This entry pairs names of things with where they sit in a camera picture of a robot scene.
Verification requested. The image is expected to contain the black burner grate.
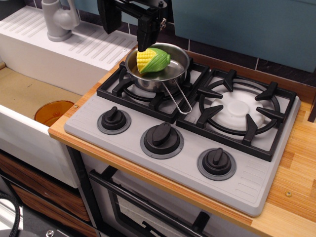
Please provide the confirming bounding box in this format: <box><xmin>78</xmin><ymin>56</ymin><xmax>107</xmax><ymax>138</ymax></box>
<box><xmin>176</xmin><ymin>69</ymin><xmax>301</xmax><ymax>161</ymax></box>
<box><xmin>97</xmin><ymin>59</ymin><xmax>210</xmax><ymax>123</ymax></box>

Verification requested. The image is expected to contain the wooden lower drawer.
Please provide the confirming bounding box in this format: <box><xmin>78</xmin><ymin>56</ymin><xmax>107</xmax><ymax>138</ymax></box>
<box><xmin>11</xmin><ymin>184</ymin><xmax>97</xmax><ymax>237</ymax></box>

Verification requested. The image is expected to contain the white toy sink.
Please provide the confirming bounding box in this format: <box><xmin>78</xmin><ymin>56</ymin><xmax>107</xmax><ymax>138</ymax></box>
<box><xmin>0</xmin><ymin>6</ymin><xmax>137</xmax><ymax>188</ymax></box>

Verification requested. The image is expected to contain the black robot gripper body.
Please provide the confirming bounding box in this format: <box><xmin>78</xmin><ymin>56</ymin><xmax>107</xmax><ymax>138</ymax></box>
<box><xmin>96</xmin><ymin>0</ymin><xmax>172</xmax><ymax>33</ymax></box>

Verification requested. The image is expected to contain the wooden drawer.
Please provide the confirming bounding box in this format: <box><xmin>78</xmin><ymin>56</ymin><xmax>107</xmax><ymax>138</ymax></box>
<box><xmin>0</xmin><ymin>153</ymin><xmax>86</xmax><ymax>217</ymax></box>
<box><xmin>11</xmin><ymin>184</ymin><xmax>97</xmax><ymax>237</ymax></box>

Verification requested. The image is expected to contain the grey toy faucet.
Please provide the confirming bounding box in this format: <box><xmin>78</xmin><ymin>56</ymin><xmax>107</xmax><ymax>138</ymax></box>
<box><xmin>41</xmin><ymin>0</ymin><xmax>80</xmax><ymax>42</ymax></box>

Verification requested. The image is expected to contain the grey toy stove top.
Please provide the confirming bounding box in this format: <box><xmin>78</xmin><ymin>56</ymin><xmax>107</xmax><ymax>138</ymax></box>
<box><xmin>63</xmin><ymin>46</ymin><xmax>301</xmax><ymax>218</ymax></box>

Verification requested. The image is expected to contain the black braided cable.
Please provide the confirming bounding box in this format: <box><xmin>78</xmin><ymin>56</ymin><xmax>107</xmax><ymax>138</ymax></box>
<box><xmin>0</xmin><ymin>193</ymin><xmax>23</xmax><ymax>237</ymax></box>

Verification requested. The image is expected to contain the black oven door handle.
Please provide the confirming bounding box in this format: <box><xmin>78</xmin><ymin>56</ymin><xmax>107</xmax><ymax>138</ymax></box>
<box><xmin>88</xmin><ymin>166</ymin><xmax>209</xmax><ymax>237</ymax></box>

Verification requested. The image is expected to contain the green yellow toy corncob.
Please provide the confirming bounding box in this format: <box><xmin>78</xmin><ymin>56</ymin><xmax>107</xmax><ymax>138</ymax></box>
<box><xmin>136</xmin><ymin>47</ymin><xmax>171</xmax><ymax>74</ymax></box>

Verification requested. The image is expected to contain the black right stove knob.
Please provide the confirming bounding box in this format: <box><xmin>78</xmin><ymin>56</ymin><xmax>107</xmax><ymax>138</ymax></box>
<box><xmin>197</xmin><ymin>148</ymin><xmax>237</xmax><ymax>181</ymax></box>

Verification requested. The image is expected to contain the toy oven door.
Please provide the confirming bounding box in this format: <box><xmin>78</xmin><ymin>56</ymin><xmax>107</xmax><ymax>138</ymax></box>
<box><xmin>82</xmin><ymin>154</ymin><xmax>255</xmax><ymax>237</ymax></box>

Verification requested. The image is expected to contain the black middle stove knob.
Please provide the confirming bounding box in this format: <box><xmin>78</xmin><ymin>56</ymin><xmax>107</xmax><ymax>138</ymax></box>
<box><xmin>140</xmin><ymin>122</ymin><xmax>184</xmax><ymax>159</ymax></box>

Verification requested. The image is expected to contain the black left stove knob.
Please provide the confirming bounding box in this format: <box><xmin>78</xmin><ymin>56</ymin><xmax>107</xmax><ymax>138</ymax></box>
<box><xmin>97</xmin><ymin>106</ymin><xmax>131</xmax><ymax>135</ymax></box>

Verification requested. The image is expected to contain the wooden upper drawer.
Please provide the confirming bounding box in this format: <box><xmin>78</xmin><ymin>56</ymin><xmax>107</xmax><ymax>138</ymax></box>
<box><xmin>0</xmin><ymin>153</ymin><xmax>86</xmax><ymax>217</ymax></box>

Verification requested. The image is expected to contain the black left burner grate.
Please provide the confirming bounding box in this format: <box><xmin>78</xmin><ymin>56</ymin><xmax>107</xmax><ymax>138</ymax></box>
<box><xmin>97</xmin><ymin>59</ymin><xmax>210</xmax><ymax>123</ymax></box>

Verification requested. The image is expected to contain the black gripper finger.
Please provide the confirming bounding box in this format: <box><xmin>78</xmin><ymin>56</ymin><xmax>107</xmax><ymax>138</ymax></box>
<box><xmin>137</xmin><ymin>16</ymin><xmax>160</xmax><ymax>52</ymax></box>
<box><xmin>97</xmin><ymin>3</ymin><xmax>121</xmax><ymax>34</ymax></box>

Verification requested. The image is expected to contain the black stove knob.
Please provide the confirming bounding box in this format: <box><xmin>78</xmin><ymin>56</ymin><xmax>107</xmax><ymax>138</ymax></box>
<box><xmin>197</xmin><ymin>148</ymin><xmax>237</xmax><ymax>181</ymax></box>
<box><xmin>97</xmin><ymin>106</ymin><xmax>131</xmax><ymax>135</ymax></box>
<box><xmin>140</xmin><ymin>122</ymin><xmax>184</xmax><ymax>159</ymax></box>

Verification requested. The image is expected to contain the stainless steel pan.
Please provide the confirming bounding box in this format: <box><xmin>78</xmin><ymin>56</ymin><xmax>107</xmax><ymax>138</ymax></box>
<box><xmin>125</xmin><ymin>43</ymin><xmax>192</xmax><ymax>115</ymax></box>

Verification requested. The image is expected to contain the black right burner grate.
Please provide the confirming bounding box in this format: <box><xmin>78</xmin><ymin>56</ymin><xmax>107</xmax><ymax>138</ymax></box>
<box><xmin>176</xmin><ymin>69</ymin><xmax>301</xmax><ymax>161</ymax></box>

